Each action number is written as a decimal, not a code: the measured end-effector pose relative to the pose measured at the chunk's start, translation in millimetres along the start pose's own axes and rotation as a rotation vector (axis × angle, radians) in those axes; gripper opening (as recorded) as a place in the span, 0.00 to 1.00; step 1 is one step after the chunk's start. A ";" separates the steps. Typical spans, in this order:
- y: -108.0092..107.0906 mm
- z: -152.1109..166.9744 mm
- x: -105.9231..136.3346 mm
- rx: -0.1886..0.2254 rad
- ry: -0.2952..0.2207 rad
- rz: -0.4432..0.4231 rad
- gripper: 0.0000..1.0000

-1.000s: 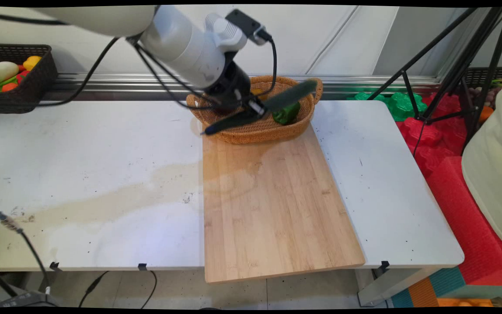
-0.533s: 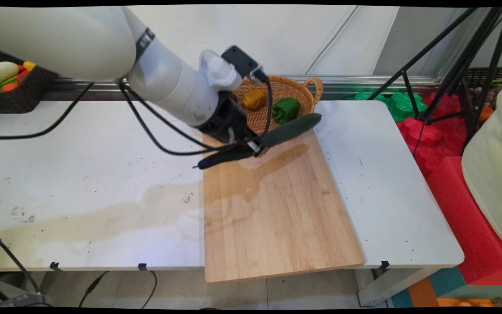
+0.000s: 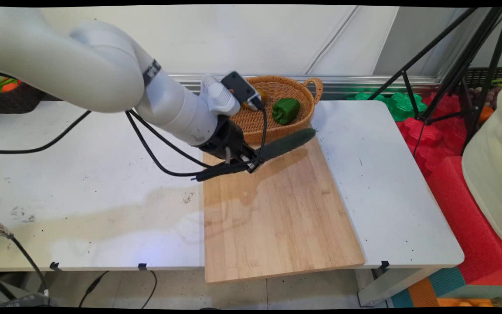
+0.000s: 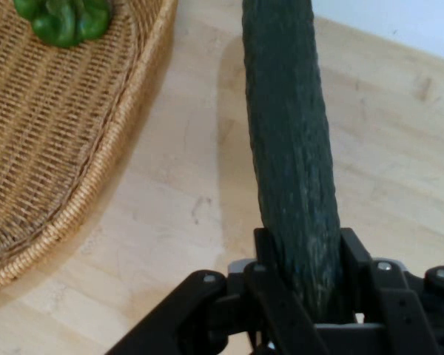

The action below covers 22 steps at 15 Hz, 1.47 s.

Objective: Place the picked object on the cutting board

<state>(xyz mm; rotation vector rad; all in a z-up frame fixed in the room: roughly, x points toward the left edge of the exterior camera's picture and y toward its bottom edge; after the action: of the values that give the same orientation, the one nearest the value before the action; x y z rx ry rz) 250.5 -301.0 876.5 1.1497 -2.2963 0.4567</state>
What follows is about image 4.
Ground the green bell pepper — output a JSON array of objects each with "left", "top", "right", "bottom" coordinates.
[{"left": 12, "top": 0, "right": 111, "bottom": 50}]

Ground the oval wicker basket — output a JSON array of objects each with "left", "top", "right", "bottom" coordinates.
[{"left": 0, "top": 0, "right": 180, "bottom": 297}]

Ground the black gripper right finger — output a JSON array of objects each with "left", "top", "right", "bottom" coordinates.
[{"left": 339, "top": 226, "right": 444, "bottom": 355}]

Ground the dark green cucumber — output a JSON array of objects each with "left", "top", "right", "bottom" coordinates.
[{"left": 240, "top": 0, "right": 346, "bottom": 323}]

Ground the bamboo cutting board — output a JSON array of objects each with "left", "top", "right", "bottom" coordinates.
[{"left": 0, "top": 0, "right": 444, "bottom": 355}]

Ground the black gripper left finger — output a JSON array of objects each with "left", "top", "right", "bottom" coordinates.
[{"left": 105, "top": 227, "right": 329, "bottom": 355}]

